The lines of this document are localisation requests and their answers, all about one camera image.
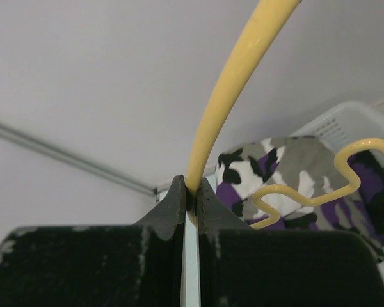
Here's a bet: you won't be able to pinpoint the purple camouflage trousers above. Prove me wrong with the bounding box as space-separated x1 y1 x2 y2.
215 136 384 262

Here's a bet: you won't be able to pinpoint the white plastic basket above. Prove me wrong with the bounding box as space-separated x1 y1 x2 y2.
289 101 384 282

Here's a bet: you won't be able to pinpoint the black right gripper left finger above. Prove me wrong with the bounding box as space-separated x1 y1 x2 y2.
0 175 186 306

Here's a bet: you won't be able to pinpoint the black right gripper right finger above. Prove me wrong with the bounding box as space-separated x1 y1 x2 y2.
196 179 384 306

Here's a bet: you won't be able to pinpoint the yellow clothes hanger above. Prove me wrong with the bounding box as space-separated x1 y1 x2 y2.
186 1 384 230

